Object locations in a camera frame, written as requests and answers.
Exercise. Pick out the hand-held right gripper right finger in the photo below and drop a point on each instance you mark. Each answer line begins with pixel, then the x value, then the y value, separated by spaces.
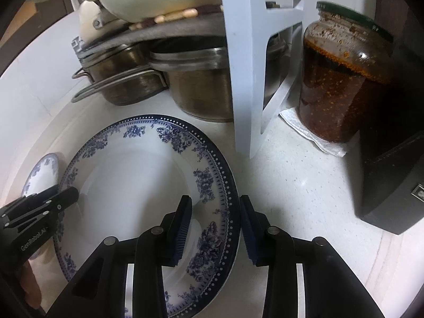
pixel 247 232

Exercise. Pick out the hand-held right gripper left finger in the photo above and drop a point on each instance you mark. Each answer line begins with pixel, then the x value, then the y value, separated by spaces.
pixel 181 232

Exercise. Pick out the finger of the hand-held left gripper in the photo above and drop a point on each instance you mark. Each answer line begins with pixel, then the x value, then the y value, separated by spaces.
pixel 68 197
pixel 36 198

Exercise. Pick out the small blue floral plate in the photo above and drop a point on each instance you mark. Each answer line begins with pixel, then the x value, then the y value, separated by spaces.
pixel 43 172

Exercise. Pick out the large blue floral plate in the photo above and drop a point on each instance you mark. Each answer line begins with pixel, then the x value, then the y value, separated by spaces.
pixel 132 185

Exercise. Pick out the person's left hand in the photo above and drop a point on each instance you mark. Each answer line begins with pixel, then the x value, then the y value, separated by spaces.
pixel 30 281

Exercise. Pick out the white paper towel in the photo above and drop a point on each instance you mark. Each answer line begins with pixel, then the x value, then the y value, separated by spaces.
pixel 298 123

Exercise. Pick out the stainless steel pot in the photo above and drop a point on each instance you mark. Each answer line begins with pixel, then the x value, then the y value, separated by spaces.
pixel 198 96
pixel 275 69
pixel 126 86

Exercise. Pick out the black box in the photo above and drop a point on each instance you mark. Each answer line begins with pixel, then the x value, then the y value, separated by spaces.
pixel 387 188

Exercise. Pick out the white rack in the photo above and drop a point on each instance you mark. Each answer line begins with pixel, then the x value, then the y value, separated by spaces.
pixel 238 73

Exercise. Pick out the glass jar of chili sauce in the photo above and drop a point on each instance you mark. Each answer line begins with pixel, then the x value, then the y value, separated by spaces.
pixel 338 82

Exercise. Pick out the grey metal pan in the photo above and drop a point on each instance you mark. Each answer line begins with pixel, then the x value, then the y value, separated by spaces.
pixel 165 31

